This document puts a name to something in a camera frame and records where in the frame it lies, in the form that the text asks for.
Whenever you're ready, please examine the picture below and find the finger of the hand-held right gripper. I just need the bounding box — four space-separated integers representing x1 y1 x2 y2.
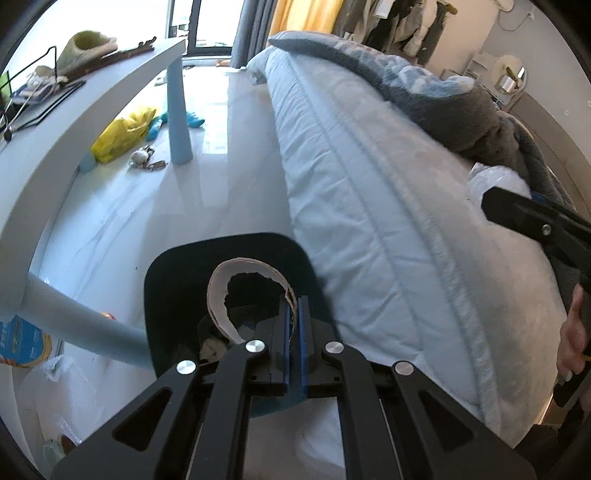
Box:
480 185 591 289

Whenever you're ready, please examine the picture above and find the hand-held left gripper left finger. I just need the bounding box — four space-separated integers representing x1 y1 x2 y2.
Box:
51 295 293 480

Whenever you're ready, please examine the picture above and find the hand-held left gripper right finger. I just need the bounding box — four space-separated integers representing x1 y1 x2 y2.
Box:
298 295 539 480

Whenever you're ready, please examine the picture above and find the white plastic bag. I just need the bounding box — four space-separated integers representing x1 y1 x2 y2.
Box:
466 165 532 204

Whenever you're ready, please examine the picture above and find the brown cardboard tape roll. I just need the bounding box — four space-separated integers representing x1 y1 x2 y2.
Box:
207 257 301 346

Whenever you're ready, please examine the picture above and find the black trash bin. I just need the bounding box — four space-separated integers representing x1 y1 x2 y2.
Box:
144 232 343 418

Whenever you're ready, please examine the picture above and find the person's right hand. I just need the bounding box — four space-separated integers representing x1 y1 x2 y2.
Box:
556 281 591 384

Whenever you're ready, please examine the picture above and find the beige bed headboard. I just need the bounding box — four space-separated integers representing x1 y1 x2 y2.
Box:
508 88 591 222

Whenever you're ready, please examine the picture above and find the bed with grey sheet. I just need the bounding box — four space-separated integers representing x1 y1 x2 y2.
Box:
247 44 573 432

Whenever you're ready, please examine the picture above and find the grey fleece blanket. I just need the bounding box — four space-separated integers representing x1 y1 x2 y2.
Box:
268 30 583 217

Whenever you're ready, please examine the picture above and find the round mirror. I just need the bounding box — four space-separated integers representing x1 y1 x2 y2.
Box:
492 54 527 95

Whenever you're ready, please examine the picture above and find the white dressing table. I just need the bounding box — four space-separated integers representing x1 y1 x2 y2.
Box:
443 50 509 100

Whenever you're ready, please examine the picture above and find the clear plastic bag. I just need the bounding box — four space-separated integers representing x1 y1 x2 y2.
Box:
18 355 93 462

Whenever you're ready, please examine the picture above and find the row of hanging clothes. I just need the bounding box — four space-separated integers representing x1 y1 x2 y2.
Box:
339 0 451 63

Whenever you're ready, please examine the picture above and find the blue cardboard box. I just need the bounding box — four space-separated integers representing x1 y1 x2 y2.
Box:
0 314 54 367

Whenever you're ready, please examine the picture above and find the blue toy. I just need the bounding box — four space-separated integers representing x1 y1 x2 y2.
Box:
147 110 206 141

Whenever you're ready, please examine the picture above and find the yellow plastic bag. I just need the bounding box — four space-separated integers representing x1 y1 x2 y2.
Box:
91 106 158 163

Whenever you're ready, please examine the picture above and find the light blue table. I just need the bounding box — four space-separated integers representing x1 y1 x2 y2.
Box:
0 37 195 370

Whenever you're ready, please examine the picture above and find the yellow curtain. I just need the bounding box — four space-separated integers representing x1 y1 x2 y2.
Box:
268 0 345 42

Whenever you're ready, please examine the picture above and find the grey curtain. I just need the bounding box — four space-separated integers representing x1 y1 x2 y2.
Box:
231 0 278 70

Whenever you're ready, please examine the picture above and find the dark wooden stick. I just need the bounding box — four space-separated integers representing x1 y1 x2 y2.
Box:
60 41 155 79

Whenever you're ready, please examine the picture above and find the black framed glass door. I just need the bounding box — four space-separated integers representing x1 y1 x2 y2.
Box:
164 0 241 56

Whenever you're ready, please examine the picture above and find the metal keychain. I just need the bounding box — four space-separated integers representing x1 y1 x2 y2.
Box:
128 145 168 172

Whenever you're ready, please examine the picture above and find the black wire rack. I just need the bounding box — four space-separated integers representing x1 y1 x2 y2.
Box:
2 46 88 141

